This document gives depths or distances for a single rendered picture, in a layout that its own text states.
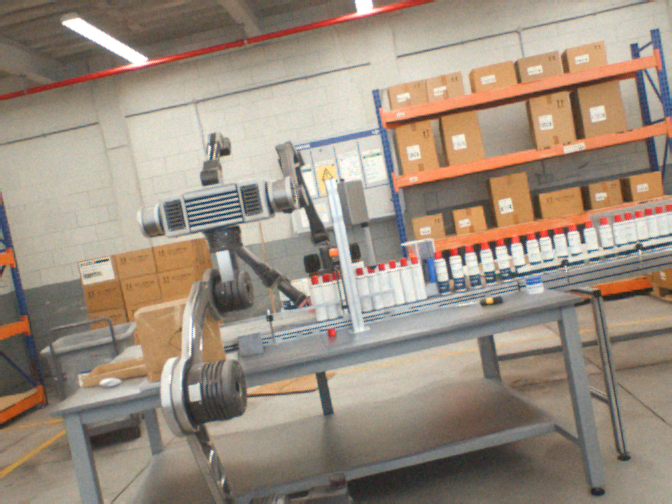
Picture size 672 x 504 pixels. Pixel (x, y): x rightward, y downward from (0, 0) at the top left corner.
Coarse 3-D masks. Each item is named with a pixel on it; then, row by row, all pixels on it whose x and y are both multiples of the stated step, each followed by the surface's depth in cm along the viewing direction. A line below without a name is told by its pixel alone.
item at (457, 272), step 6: (450, 252) 299; (456, 252) 299; (450, 258) 299; (456, 258) 297; (450, 264) 300; (456, 264) 298; (456, 270) 298; (462, 270) 299; (456, 276) 298; (462, 276) 298; (456, 282) 299; (462, 282) 298; (456, 288) 299; (462, 288) 298
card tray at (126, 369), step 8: (128, 360) 299; (136, 360) 299; (96, 368) 293; (104, 368) 298; (112, 368) 298; (120, 368) 298; (128, 368) 296; (136, 368) 274; (144, 368) 274; (88, 376) 280; (96, 376) 272; (104, 376) 273; (112, 376) 273; (120, 376) 274; (128, 376) 274; (136, 376) 274; (88, 384) 272; (96, 384) 273
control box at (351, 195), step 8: (336, 184) 277; (344, 184) 275; (352, 184) 281; (360, 184) 288; (344, 192) 276; (352, 192) 280; (360, 192) 287; (344, 200) 276; (352, 200) 279; (360, 200) 286; (344, 208) 277; (352, 208) 278; (360, 208) 285; (344, 216) 278; (352, 216) 277; (360, 216) 283; (368, 216) 290; (344, 224) 278; (352, 224) 276
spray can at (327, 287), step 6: (324, 276) 292; (324, 282) 292; (330, 282) 293; (324, 288) 291; (330, 288) 291; (324, 294) 292; (330, 294) 291; (324, 300) 293; (330, 300) 291; (330, 306) 292; (336, 306) 293; (330, 312) 292; (336, 312) 292; (330, 318) 292; (336, 318) 292
